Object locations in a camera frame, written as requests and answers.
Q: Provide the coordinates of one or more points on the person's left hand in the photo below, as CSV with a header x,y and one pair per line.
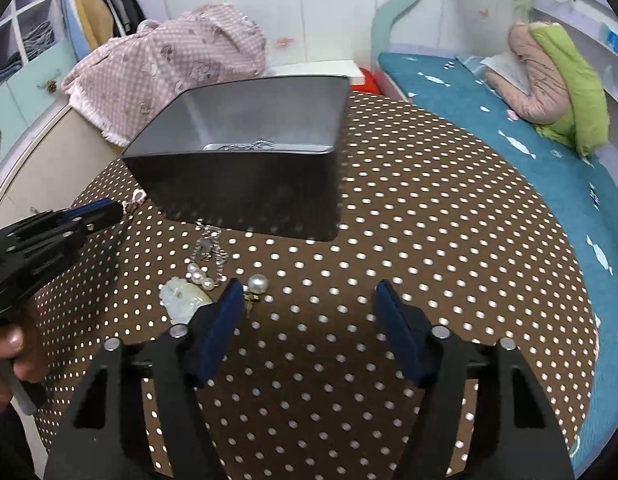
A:
x,y
22,344

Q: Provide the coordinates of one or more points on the cream low cabinet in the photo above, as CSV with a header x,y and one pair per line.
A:
x,y
51,164

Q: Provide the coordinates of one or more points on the teal drawer cabinet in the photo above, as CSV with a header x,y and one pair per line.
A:
x,y
25,96

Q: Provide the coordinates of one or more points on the white jade pendant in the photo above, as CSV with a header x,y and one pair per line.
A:
x,y
182,299

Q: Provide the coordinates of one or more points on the grey metal tin box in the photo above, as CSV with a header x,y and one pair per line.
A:
x,y
265,155

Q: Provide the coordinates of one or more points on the red storage ottoman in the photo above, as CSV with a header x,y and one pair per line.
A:
x,y
366,83

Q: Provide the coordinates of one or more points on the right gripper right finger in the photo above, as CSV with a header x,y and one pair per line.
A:
x,y
515,432

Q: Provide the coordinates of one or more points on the hanging clothes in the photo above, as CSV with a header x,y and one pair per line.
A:
x,y
88,24

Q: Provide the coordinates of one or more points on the green folded quilt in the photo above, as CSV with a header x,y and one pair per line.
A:
x,y
584,127

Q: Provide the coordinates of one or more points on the pearl earrings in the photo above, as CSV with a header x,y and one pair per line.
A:
x,y
256,288

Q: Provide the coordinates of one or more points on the pink folded quilt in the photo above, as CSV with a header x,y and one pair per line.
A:
x,y
548,99

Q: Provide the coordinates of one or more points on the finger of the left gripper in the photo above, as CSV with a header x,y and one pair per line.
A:
x,y
89,222
91,208

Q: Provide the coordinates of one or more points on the pink checkered cloth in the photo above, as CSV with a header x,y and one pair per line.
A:
x,y
120,86

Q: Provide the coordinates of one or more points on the white foam board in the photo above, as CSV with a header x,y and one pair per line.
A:
x,y
340,68

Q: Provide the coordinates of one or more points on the white pillow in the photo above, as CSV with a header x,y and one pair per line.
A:
x,y
509,67

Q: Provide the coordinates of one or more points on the small blue box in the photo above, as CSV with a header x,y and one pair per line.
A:
x,y
611,41

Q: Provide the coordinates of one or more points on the purple open shelf unit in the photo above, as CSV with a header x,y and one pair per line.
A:
x,y
27,29

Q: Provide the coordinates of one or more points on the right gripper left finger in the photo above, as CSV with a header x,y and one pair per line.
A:
x,y
102,435

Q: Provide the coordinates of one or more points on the brown polka dot tablecloth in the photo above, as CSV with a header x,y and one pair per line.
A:
x,y
310,388

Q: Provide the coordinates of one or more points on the teal bunk bed frame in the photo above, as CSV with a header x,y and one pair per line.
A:
x,y
384,19

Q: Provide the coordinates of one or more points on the teal candy print mattress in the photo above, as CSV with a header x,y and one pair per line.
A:
x,y
581,193

